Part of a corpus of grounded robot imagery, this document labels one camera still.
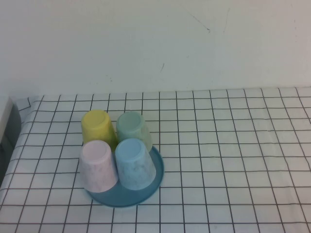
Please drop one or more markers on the green plastic cup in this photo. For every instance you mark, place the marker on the green plastic cup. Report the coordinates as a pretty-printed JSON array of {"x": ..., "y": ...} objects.
[{"x": 128, "y": 123}]

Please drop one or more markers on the blue cup stand tray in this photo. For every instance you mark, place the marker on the blue cup stand tray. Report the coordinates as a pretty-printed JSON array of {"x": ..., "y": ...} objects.
[{"x": 136, "y": 197}]

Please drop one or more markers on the yellow plastic cup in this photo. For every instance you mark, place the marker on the yellow plastic cup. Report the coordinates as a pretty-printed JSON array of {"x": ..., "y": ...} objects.
[{"x": 94, "y": 123}]

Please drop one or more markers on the white black grid tablecloth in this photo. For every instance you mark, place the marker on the white black grid tablecloth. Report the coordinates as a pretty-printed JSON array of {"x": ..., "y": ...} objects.
[{"x": 218, "y": 170}]

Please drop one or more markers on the dark grey side object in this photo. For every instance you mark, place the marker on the dark grey side object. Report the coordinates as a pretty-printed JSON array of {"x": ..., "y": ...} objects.
[{"x": 15, "y": 126}]

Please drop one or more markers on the pink plastic cup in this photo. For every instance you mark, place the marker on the pink plastic cup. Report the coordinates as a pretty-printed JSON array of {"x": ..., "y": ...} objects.
[{"x": 97, "y": 165}]

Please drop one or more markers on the light blue plastic cup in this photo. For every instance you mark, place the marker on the light blue plastic cup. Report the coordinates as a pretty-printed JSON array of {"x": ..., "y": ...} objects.
[{"x": 134, "y": 165}]

